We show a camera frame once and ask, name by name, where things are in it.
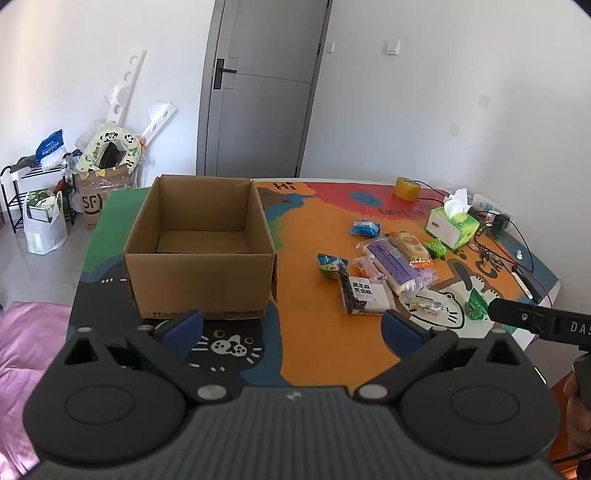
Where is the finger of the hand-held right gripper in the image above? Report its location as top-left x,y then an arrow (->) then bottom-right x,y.
488,299 -> 550,337

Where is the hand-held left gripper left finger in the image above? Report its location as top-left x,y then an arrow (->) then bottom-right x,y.
62,309 -> 234,403

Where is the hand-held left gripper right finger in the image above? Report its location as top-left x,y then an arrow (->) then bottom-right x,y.
353,309 -> 527,403

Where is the brown cardboard box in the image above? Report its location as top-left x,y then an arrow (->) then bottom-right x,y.
123,174 -> 278,320

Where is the purple white cracker packet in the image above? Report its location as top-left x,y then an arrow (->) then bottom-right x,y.
362,235 -> 437,296

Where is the clear orange snack packet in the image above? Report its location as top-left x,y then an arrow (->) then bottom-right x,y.
352,255 -> 386,282

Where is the yellow cracker packet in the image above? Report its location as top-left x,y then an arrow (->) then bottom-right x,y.
388,231 -> 435,268

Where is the green cartoon snack packet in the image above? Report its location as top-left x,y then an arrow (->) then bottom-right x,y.
317,253 -> 349,280

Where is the blue white snack packet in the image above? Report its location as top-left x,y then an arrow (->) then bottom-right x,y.
352,219 -> 382,238

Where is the person's right hand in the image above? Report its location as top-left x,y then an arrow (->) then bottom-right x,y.
564,375 -> 591,455

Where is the black white pen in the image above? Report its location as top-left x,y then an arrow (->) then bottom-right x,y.
513,264 -> 542,302

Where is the clear candy packet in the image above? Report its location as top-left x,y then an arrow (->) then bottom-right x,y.
409,295 -> 446,317

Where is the black white snack packet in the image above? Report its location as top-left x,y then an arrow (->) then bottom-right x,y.
339,274 -> 398,315

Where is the green white tissue box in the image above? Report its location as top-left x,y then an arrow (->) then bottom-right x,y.
425,188 -> 481,250

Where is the white power strip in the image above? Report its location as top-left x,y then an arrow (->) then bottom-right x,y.
471,194 -> 513,222

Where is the yellow tape roll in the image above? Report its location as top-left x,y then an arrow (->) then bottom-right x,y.
394,176 -> 421,201

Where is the taped brown shipping box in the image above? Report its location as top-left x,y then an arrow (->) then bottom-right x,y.
76,161 -> 139,232

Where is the pink blanket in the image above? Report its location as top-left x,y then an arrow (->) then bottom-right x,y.
0,301 -> 75,476

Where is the white plastic bag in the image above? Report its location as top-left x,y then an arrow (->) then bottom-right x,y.
23,189 -> 69,256

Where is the panda print toilet seat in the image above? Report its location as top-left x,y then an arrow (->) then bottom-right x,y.
76,121 -> 144,176

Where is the short white holed board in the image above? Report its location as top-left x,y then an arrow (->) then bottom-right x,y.
141,102 -> 177,148

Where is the black shoe rack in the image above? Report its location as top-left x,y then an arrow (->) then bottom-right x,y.
0,159 -> 79,232

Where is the blue white bag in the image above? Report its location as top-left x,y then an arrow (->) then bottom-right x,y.
36,129 -> 65,164

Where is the grey door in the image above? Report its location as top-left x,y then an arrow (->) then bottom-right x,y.
196,0 -> 333,178

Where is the long white holed board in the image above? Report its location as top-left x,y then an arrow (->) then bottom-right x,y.
105,48 -> 147,132

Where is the red cable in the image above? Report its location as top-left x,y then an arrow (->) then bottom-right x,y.
510,261 -> 554,303

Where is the black cable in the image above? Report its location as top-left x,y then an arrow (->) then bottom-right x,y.
418,185 -> 536,278

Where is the black door handle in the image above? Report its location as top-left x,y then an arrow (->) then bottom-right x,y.
212,58 -> 238,90

